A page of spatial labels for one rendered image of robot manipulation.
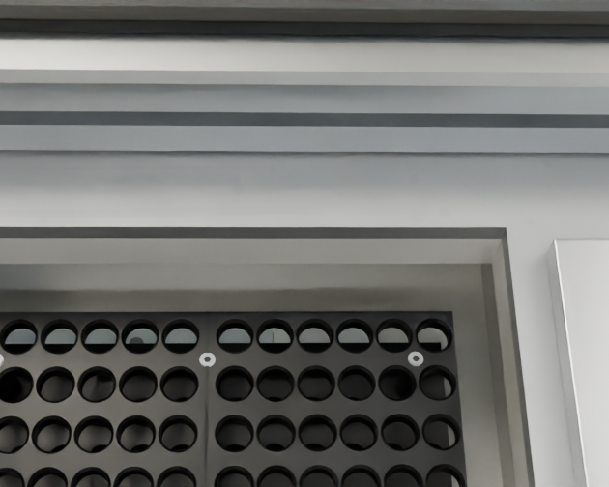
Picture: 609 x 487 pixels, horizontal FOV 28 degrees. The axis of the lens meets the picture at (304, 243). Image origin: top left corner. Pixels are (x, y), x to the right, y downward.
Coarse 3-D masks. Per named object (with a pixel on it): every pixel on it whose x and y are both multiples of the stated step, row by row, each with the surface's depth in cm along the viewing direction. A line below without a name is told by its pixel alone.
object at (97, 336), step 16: (16, 336) 48; (32, 336) 48; (48, 336) 48; (64, 336) 48; (96, 336) 48; (112, 336) 48; (128, 336) 48; (144, 336) 48; (176, 336) 48; (192, 336) 49; (224, 336) 49; (240, 336) 49; (272, 336) 49
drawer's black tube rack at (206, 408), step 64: (0, 384) 42; (64, 384) 45; (128, 384) 45; (192, 384) 45; (256, 384) 42; (320, 384) 45; (384, 384) 46; (0, 448) 44; (64, 448) 41; (128, 448) 44; (192, 448) 41; (256, 448) 41; (320, 448) 45; (384, 448) 41; (448, 448) 41
